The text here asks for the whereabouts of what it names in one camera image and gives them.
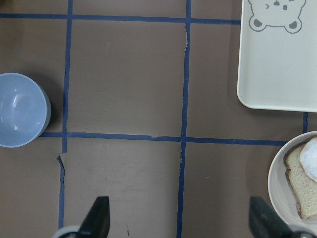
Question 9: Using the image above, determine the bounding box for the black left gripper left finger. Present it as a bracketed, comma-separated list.
[78, 196, 109, 238]

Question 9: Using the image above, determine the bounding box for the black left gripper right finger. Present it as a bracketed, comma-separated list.
[249, 196, 293, 238]

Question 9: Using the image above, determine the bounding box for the round cream plate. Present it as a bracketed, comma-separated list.
[267, 131, 317, 232]

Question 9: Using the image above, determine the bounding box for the bread slice on plate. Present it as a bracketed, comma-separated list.
[283, 143, 317, 220]

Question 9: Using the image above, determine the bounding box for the fried egg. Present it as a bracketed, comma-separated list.
[300, 137, 317, 182]

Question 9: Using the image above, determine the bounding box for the blue bowl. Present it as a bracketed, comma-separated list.
[0, 73, 51, 148]

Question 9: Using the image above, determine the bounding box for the cream bear tray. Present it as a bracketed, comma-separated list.
[237, 0, 317, 112]

